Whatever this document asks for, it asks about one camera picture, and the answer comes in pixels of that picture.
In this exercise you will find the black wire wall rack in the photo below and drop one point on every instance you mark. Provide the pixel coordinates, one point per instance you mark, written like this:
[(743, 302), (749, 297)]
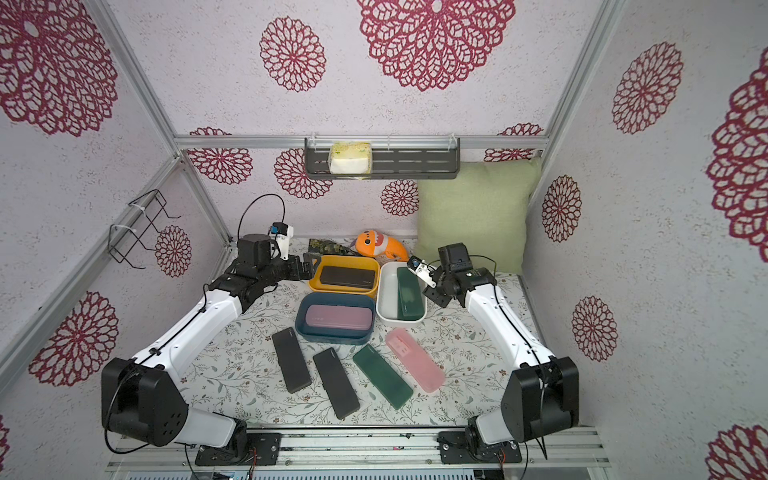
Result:
[(124, 238)]

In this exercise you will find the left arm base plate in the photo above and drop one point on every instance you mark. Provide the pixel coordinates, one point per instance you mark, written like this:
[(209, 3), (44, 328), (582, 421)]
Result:
[(245, 449)]

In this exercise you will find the pink pencil case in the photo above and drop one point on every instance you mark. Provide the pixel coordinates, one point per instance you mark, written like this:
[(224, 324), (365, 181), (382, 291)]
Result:
[(418, 363), (339, 317)]

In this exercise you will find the teal storage box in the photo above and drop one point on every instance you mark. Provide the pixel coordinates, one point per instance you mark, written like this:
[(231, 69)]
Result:
[(334, 336)]

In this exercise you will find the grey wall shelf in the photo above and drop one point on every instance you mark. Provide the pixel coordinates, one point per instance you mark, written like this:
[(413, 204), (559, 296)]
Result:
[(439, 162)]

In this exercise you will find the aluminium front rail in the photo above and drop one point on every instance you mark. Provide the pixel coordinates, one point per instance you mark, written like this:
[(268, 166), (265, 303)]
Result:
[(387, 448)]

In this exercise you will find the green pencil case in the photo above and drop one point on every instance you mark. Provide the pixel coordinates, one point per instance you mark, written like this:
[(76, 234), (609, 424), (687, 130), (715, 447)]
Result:
[(383, 376), (410, 305)]

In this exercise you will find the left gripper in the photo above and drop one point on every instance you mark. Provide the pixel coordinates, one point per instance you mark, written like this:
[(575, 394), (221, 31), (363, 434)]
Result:
[(296, 272)]

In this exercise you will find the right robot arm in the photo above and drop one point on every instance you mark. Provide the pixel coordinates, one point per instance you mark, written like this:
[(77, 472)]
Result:
[(542, 392)]

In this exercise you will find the green pencil case front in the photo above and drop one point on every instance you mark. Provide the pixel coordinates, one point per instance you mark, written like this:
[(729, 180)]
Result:
[(383, 376)]

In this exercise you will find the black pencil case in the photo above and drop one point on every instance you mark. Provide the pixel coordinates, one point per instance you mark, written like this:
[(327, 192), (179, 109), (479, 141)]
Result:
[(348, 277), (341, 394), (291, 360)]

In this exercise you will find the green cushion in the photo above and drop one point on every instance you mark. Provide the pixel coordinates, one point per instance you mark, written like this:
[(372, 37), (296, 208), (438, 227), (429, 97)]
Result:
[(485, 208)]

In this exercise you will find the yellow sponge in bag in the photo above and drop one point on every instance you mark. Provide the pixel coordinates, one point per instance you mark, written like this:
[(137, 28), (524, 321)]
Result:
[(347, 158)]

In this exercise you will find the floral dark fabric pouch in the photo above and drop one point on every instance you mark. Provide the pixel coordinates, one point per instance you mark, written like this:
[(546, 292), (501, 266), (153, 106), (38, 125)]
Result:
[(329, 247)]

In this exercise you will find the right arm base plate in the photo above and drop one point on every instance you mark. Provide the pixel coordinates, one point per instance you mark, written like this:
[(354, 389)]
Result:
[(467, 447)]

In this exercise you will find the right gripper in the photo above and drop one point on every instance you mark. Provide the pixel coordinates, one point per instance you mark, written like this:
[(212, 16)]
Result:
[(434, 288)]

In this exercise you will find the white storage box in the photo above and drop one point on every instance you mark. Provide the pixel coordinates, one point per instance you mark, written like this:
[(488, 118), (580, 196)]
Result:
[(387, 297)]

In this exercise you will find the orange fish plush toy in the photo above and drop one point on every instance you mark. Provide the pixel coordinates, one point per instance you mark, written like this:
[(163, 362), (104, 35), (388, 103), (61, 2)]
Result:
[(377, 245)]

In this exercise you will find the floral table mat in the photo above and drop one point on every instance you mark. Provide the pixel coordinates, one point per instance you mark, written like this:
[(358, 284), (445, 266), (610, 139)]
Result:
[(238, 373)]

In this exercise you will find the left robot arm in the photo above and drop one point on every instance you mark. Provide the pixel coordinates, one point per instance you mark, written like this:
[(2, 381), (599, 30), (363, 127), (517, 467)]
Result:
[(141, 396)]

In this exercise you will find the yellow storage box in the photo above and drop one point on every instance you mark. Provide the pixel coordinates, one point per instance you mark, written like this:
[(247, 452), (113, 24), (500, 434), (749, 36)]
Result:
[(345, 261)]

